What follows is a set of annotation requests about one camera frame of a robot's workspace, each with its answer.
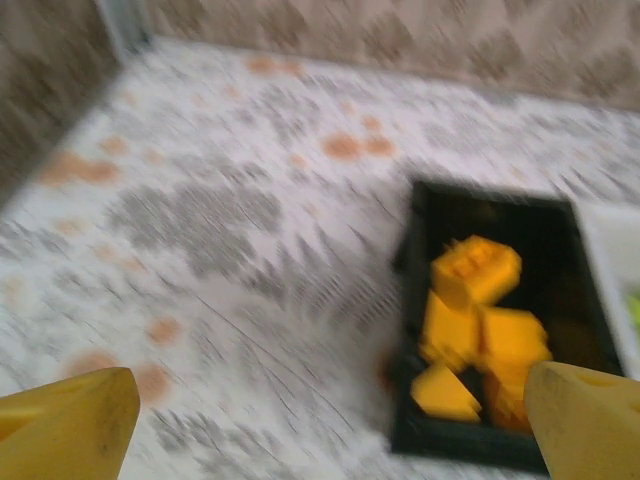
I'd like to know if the floral tablecloth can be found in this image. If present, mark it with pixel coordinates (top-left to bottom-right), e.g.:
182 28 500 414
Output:
0 37 640 480

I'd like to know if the orange sloped lego brick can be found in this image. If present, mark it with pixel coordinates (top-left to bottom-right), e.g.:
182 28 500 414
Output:
411 362 482 425

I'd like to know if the white plastic bin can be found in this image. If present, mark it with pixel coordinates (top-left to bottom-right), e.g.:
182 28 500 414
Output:
572 202 640 381

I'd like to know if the black plastic bin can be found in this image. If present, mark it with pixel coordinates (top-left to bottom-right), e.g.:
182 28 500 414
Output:
389 179 626 474

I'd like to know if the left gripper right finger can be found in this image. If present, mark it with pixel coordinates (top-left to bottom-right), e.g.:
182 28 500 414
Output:
523 360 640 480

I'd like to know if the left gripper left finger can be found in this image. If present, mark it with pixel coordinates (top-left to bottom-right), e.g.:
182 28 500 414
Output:
0 367 141 480

